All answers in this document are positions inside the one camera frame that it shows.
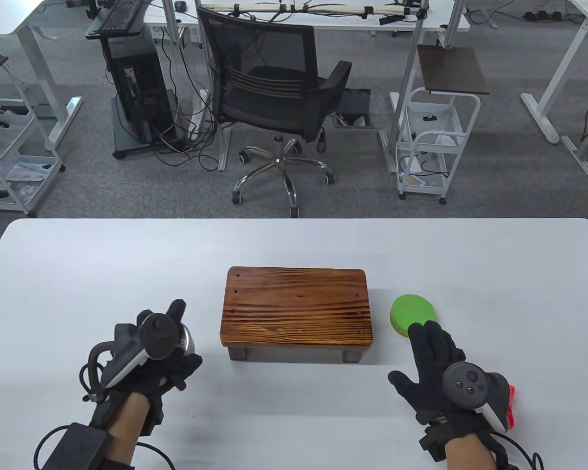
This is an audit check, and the white desk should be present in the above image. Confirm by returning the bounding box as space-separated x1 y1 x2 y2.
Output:
142 0 471 32
0 0 103 150
519 0 588 145

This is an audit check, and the aluminium floor rail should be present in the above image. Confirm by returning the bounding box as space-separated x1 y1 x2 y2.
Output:
561 136 588 180

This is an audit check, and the aluminium frame post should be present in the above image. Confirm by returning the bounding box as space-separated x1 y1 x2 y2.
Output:
195 0 232 172
380 0 432 174

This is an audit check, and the beige rod bundle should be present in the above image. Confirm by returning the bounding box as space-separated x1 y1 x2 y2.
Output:
211 2 410 15

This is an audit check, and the black and white controller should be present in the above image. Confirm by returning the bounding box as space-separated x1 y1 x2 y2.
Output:
100 313 179 387
442 362 513 434

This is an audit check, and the black computer tower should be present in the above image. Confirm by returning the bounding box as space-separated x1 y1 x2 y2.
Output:
107 49 174 145

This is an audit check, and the white power strip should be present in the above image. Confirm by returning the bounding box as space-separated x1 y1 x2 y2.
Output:
189 88 211 133

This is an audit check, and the person's right hand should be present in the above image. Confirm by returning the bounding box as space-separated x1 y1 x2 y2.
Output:
388 321 513 461

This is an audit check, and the black keyboard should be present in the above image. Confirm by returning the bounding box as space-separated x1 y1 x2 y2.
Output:
98 0 145 34

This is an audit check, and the person's right forearm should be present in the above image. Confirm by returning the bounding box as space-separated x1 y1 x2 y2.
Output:
443 438 498 470

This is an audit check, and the tangle of black cables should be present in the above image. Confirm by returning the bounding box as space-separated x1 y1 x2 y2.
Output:
152 29 221 172

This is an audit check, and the green round sponge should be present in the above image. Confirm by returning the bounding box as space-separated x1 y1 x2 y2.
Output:
390 294 439 339

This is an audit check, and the round metal wood wax tin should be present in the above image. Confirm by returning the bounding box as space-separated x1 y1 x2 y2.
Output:
176 323 196 355

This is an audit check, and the grey computer stand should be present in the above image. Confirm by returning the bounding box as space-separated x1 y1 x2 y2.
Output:
85 0 184 160

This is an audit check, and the black floor socket box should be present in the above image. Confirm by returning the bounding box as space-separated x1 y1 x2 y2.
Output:
334 88 375 129

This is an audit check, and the person's left hand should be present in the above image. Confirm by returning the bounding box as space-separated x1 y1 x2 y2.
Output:
89 300 202 436

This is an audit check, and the brown wooden stool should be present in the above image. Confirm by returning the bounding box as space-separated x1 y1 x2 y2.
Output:
220 266 374 364

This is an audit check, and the white rolling cart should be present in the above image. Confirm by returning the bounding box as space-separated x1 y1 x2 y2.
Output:
0 98 65 217
394 88 482 205

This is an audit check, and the black mesh office chair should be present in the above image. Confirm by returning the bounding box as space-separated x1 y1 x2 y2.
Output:
196 7 353 218

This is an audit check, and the person's left forearm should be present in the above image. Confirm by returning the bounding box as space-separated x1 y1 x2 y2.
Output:
108 392 152 470

